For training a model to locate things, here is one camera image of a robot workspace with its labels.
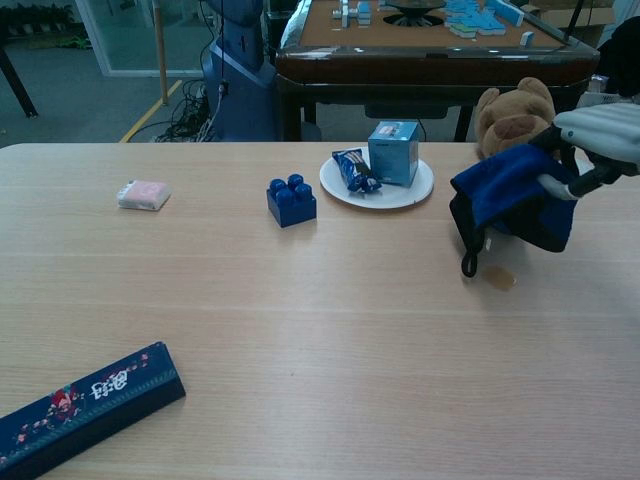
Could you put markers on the black table leg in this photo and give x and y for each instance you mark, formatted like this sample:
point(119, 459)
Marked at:
point(17, 85)

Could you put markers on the dark mahjong table centre dome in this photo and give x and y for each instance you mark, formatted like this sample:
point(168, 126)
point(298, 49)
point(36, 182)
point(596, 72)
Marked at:
point(412, 9)

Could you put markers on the wooden pole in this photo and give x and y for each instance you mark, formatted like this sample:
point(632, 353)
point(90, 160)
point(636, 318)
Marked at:
point(161, 50)

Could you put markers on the dark wooden mahjong table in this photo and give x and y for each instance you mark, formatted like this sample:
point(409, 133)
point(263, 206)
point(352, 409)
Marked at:
point(425, 65)

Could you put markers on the pink tissue pack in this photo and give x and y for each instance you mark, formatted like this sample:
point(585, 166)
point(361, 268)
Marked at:
point(144, 195)

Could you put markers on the white bag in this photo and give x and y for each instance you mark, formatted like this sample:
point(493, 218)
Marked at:
point(600, 86)

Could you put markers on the white round plate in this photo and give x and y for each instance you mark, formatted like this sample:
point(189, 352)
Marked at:
point(395, 197)

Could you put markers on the single blue white mahjong tile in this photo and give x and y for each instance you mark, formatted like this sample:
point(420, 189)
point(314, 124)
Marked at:
point(527, 38)

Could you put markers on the blue cookie snack packet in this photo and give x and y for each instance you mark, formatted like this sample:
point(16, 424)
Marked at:
point(355, 172)

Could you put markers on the blue cloth with black trim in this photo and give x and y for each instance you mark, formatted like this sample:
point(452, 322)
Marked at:
point(505, 190)

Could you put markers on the brown liquid spill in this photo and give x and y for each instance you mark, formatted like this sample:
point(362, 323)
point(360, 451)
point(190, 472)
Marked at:
point(500, 279)

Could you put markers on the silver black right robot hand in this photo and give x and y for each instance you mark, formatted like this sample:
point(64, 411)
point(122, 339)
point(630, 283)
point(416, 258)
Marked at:
point(605, 132)

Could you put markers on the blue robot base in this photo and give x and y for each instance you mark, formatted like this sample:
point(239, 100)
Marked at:
point(240, 75)

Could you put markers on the long dark blue floral box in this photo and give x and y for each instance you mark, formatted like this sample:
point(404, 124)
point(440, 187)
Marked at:
point(85, 405)

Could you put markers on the brown capybara plush toy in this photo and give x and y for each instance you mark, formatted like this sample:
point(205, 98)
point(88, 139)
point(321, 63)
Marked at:
point(510, 115)

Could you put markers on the light blue carton box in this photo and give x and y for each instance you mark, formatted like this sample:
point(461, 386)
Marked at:
point(395, 155)

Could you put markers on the pile of blue mahjong tiles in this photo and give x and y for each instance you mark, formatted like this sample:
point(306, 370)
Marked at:
point(475, 17)

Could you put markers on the blue building block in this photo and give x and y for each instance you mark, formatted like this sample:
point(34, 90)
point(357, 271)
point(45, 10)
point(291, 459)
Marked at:
point(291, 202)

